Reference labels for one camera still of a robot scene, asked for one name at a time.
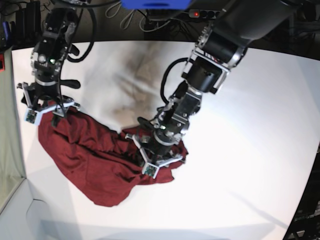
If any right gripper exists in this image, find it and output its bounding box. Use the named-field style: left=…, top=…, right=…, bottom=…
left=17, top=79, right=81, bottom=127

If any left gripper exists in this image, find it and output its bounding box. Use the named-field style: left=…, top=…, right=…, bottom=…
left=125, top=126, right=185, bottom=179

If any dark red t-shirt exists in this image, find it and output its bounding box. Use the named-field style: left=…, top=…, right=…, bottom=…
left=38, top=107, right=183, bottom=207

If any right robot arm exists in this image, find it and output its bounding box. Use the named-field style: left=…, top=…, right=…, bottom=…
left=17, top=0, right=90, bottom=126

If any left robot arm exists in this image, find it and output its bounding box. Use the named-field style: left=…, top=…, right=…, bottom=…
left=127, top=0, right=303, bottom=178

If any red box at left edge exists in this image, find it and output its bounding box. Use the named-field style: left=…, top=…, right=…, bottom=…
left=0, top=53, right=5, bottom=72

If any blue box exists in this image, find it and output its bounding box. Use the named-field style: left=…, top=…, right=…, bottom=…
left=120, top=0, right=192, bottom=10

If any black power strip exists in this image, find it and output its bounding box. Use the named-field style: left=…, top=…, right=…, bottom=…
left=187, top=9, right=220, bottom=20

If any blue handle at left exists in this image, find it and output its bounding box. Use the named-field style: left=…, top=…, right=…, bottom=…
left=2, top=21, right=12, bottom=42

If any white cable loop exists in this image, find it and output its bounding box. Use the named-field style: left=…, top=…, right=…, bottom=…
left=104, top=4, right=173, bottom=32

